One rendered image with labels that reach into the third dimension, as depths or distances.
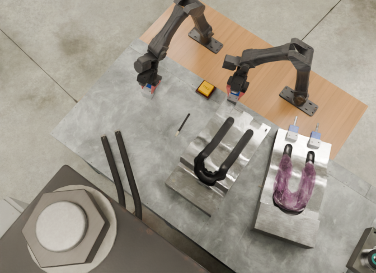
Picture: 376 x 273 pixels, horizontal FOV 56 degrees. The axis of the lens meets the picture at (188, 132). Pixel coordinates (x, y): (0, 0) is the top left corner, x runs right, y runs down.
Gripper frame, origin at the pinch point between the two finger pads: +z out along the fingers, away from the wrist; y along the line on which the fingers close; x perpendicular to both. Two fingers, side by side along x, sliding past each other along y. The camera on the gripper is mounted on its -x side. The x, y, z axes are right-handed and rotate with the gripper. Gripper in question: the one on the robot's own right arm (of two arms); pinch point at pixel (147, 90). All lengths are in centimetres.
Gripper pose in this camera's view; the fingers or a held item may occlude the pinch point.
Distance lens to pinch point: 183.6
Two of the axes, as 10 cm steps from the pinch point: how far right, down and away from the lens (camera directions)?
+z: -2.2, 7.1, 6.7
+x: 3.9, -5.6, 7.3
